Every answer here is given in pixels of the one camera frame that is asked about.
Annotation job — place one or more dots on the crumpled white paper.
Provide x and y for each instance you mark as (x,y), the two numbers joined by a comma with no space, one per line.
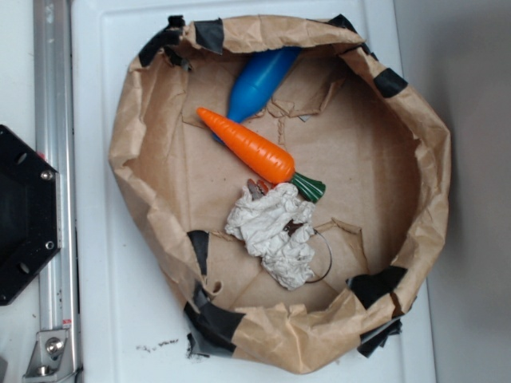
(239,214)

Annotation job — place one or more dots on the white plastic tray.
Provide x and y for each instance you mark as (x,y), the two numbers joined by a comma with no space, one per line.
(132,327)

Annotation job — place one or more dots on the metal ring tool under paper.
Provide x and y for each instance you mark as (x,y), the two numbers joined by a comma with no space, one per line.
(328,255)

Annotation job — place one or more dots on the orange plastic toy carrot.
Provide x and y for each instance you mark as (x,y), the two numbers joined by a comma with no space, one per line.
(263,157)

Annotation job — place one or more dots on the blue plastic toy bottle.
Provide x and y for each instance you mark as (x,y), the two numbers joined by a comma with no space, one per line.
(259,79)

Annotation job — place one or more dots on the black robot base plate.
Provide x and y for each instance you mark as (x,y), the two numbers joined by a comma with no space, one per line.
(29,219)

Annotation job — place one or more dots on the brown paper bag basin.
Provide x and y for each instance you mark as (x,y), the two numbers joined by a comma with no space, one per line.
(349,121)

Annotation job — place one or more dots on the metal corner bracket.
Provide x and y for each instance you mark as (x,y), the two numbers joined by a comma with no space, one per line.
(52,358)

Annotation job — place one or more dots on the aluminium extrusion rail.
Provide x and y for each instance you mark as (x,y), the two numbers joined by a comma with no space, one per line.
(53,90)

